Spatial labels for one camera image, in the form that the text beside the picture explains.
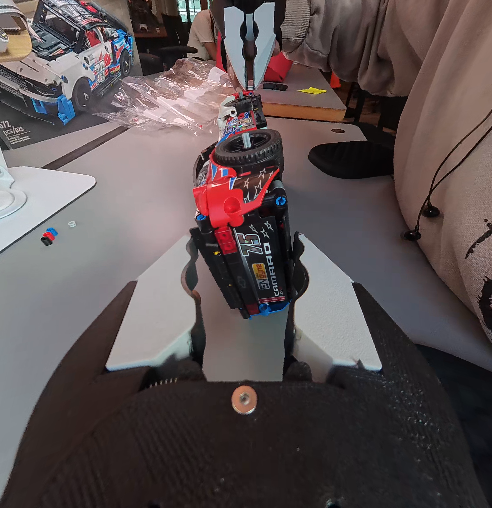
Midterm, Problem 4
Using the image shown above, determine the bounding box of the red paper box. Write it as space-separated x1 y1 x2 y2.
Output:
215 32 295 83

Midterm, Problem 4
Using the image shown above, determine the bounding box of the toy brick race car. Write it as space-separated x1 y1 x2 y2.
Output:
189 90 299 320

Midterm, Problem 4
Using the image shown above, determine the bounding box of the person's leg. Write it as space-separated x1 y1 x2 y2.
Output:
417 343 492 508

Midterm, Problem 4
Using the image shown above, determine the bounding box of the white grey-striped case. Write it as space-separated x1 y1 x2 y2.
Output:
0 0 27 25

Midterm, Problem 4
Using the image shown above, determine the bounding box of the toy car box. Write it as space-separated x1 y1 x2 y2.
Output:
0 0 143 151

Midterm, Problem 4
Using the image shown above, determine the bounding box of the wooden-edged desk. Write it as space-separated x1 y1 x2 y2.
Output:
256 63 348 123

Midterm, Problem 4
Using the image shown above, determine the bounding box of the person's right forearm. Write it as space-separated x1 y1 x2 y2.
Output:
281 0 492 98

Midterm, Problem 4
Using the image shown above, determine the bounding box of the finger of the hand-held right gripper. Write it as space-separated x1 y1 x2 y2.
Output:
249 2 278 90
223 6 251 89

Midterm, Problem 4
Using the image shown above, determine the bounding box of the black earphone cable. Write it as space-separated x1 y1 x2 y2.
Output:
403 115 492 243

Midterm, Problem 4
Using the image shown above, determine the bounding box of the grey desk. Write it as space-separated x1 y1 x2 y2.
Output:
0 60 492 493

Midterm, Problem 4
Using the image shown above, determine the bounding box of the person's beige hoodie torso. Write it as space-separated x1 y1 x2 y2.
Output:
393 12 492 354

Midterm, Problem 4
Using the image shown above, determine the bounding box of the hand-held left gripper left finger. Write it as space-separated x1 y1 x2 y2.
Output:
105 234 208 372

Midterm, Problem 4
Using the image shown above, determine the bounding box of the clear plastic bag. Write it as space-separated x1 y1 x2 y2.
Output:
93 57 240 137

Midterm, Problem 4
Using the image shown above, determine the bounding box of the black chair seat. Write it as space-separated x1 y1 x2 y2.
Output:
308 140 396 180

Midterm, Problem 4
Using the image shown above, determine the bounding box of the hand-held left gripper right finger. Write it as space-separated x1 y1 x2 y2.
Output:
284 231 383 382

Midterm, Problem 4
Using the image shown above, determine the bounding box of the black office chair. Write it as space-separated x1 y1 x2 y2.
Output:
138 44 199 76

